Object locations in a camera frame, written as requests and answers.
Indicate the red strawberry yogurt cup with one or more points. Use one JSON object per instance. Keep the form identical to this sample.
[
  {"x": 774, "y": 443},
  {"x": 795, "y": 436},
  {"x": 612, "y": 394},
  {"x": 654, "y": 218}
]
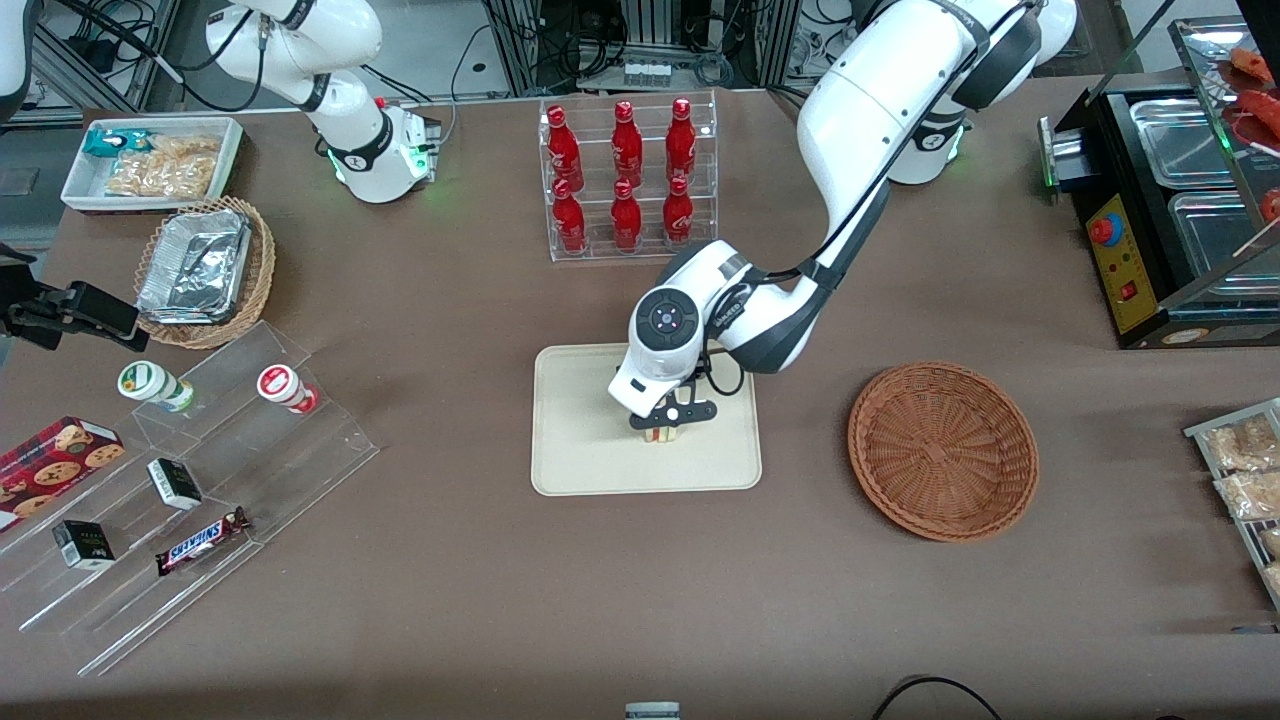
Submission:
[{"x": 283, "y": 387}]

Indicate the clear acrylic tiered shelf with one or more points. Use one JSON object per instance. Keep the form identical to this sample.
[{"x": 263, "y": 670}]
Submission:
[{"x": 300, "y": 460}]

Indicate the clear bag of pastry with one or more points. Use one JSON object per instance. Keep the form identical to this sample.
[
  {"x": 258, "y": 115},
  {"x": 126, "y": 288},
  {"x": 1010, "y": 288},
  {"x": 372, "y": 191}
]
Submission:
[
  {"x": 1245, "y": 442},
  {"x": 1250, "y": 495},
  {"x": 1272, "y": 541}
]

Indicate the red tartan cookie box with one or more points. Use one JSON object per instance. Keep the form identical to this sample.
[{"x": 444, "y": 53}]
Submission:
[{"x": 50, "y": 465}]

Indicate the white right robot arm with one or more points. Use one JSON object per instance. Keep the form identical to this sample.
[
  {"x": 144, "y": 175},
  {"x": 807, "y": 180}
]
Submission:
[{"x": 350, "y": 130}]

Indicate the red cola bottle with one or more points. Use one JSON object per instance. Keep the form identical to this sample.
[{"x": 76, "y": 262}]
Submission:
[
  {"x": 681, "y": 142},
  {"x": 626, "y": 145},
  {"x": 570, "y": 220},
  {"x": 626, "y": 218},
  {"x": 563, "y": 150},
  {"x": 677, "y": 215}
]

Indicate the white rectangular plastic bin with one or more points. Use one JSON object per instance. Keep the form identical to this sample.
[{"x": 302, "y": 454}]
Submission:
[{"x": 80, "y": 190}]

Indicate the brown wicker basket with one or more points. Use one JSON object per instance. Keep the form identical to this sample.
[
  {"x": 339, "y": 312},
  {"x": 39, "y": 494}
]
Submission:
[{"x": 940, "y": 450}]

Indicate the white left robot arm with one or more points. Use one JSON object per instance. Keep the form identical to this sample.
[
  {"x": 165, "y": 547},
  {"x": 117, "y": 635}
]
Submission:
[{"x": 870, "y": 120}]

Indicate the cream plastic serving tray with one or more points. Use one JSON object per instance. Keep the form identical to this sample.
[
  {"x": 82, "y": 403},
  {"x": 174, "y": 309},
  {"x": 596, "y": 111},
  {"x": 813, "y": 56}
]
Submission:
[{"x": 600, "y": 440}]

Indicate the small black cardboard box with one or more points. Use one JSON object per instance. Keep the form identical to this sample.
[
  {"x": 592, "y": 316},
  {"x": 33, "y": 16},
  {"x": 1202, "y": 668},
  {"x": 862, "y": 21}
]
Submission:
[
  {"x": 175, "y": 484},
  {"x": 83, "y": 545}
]

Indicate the teal snack packet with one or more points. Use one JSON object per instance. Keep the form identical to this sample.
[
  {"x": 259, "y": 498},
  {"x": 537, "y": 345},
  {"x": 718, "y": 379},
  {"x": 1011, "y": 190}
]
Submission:
[{"x": 115, "y": 142}]

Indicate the white power strip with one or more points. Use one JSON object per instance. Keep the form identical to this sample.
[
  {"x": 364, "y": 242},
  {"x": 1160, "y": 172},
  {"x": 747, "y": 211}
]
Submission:
[{"x": 648, "y": 72}]

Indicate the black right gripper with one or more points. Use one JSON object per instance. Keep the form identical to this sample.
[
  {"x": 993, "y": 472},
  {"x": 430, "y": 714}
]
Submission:
[{"x": 42, "y": 311}]

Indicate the light wicker basket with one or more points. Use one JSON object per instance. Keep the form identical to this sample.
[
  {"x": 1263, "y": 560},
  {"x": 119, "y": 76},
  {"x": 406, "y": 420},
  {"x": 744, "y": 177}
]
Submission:
[{"x": 260, "y": 270}]

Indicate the layered sandwich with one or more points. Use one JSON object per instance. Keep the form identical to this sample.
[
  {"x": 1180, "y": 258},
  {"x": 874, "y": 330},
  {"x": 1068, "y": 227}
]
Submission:
[{"x": 664, "y": 435}]

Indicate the grey device with label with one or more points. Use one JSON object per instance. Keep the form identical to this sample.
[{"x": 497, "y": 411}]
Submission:
[{"x": 652, "y": 711}]

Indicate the clear acrylic bottle rack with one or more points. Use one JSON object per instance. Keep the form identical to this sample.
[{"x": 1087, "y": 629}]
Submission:
[{"x": 600, "y": 250}]

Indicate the aluminium profile frame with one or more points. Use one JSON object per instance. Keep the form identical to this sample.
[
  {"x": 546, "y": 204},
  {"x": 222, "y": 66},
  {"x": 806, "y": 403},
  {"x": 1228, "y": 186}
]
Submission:
[{"x": 760, "y": 40}]

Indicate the clear bag of fried snacks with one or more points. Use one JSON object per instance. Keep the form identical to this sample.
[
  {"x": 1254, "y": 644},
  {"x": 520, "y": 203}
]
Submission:
[
  {"x": 190, "y": 146},
  {"x": 160, "y": 177}
]

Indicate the green white yogurt bottle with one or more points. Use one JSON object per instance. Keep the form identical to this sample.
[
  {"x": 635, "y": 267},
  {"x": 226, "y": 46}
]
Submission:
[{"x": 150, "y": 384}]

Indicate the stacked aluminium foil containers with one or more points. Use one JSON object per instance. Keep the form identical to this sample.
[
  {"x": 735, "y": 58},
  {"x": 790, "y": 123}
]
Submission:
[{"x": 195, "y": 265}]

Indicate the black food warmer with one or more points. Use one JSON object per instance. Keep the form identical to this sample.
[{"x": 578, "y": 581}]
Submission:
[{"x": 1130, "y": 270}]

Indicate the steel food pan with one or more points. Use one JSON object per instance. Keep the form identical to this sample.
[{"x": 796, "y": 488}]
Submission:
[
  {"x": 1180, "y": 140},
  {"x": 1220, "y": 240}
]

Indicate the Snickers chocolate bar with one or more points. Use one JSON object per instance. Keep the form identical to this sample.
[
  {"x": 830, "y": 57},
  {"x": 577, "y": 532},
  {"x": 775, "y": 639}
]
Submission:
[{"x": 200, "y": 541}]

